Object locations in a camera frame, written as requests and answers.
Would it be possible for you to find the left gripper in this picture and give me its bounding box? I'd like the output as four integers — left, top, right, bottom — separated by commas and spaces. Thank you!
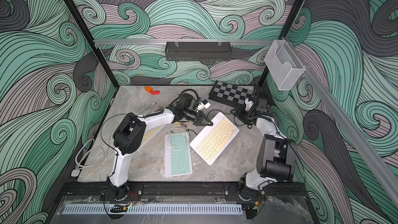
182, 110, 213, 128

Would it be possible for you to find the pink charger with black cable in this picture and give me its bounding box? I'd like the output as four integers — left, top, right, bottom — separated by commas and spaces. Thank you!
179, 122, 188, 128

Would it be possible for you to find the yellow wireless keyboard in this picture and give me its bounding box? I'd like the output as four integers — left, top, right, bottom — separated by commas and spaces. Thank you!
141, 126, 163, 146
190, 113, 239, 166

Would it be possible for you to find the white cable of green keyboard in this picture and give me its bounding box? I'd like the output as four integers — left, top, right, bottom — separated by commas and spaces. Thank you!
161, 125, 200, 150

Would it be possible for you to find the white charging cable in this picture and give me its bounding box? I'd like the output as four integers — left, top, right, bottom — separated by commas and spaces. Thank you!
136, 94, 179, 116

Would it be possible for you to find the pink charger with white cable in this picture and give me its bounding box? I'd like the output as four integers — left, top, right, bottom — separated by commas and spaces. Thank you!
153, 106, 164, 113

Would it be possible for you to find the green wireless keyboard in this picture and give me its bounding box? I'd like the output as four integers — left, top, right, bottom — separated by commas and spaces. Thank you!
164, 132, 192, 177

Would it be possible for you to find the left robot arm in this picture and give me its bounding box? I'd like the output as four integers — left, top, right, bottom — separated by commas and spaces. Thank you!
106, 90, 213, 200

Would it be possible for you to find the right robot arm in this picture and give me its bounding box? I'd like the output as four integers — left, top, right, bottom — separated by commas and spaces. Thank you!
231, 99, 296, 198

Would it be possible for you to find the black checkered board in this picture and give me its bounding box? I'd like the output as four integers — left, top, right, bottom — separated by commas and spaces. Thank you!
208, 81, 255, 107

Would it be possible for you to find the red block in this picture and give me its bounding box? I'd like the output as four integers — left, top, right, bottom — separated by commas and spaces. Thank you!
151, 90, 160, 95

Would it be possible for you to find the orange block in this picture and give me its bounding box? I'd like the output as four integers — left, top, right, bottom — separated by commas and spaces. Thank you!
145, 86, 153, 93

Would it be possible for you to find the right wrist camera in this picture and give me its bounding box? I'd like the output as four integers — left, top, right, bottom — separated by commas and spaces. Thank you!
245, 98, 254, 111

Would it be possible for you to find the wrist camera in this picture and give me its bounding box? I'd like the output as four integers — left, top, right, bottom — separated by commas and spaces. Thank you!
245, 98, 254, 111
197, 100, 211, 111

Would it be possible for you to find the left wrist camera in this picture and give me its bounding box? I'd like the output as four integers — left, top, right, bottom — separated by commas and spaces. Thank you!
197, 100, 211, 111

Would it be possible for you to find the clear plastic wall bin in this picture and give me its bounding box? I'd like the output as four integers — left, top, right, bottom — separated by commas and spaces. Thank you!
264, 39, 305, 91

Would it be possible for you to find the black perforated wall tray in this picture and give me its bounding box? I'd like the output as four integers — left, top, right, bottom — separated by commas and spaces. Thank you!
165, 42, 232, 62

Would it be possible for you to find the aluminium wall rail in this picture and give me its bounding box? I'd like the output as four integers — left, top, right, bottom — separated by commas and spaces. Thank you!
93, 38, 276, 47

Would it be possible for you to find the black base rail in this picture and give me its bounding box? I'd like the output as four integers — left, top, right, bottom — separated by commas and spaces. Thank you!
60, 181, 307, 204

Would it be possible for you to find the white slotted cable duct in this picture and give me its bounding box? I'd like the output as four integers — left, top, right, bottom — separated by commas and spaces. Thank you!
61, 204, 243, 215

